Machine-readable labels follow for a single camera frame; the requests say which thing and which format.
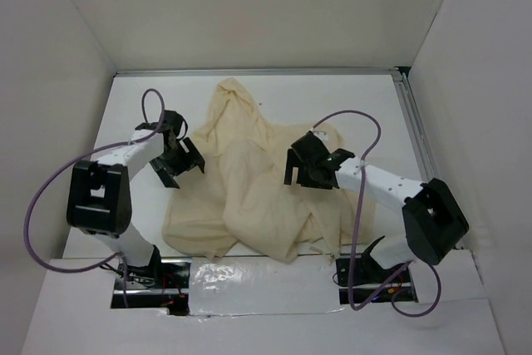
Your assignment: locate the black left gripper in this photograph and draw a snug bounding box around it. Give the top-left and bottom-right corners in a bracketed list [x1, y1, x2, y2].
[150, 136, 205, 189]

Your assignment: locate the cream yellow jacket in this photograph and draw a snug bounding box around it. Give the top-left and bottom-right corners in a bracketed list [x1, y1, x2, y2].
[161, 78, 358, 262]

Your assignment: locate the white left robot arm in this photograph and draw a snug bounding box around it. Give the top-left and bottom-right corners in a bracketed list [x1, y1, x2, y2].
[66, 110, 205, 288]

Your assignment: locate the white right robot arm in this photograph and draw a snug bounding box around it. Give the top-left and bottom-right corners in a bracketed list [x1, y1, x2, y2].
[284, 131, 470, 282]

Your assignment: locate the white tape sheet cover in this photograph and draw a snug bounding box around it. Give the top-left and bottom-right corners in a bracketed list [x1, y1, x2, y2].
[189, 255, 342, 316]

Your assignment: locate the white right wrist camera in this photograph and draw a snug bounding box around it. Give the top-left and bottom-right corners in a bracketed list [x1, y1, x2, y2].
[310, 129, 331, 143]

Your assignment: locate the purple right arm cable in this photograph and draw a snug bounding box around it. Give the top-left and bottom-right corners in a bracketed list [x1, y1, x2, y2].
[311, 110, 444, 318]

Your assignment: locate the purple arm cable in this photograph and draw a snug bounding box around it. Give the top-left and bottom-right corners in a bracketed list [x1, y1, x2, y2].
[311, 110, 444, 318]
[23, 87, 167, 305]

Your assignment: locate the aluminium frame rail back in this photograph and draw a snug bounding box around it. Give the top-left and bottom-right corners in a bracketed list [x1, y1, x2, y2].
[116, 67, 402, 77]

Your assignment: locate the aluminium frame rail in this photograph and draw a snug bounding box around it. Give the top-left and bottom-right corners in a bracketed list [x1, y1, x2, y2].
[116, 67, 402, 77]
[392, 67, 438, 180]

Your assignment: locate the aluminium frame rail right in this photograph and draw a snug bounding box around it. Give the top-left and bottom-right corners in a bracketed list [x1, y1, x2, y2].
[392, 67, 438, 180]

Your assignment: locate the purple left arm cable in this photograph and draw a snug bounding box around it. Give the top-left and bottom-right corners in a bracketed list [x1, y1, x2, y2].
[23, 87, 167, 305]

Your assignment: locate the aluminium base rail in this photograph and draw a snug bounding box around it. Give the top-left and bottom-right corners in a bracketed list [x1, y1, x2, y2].
[110, 254, 419, 317]

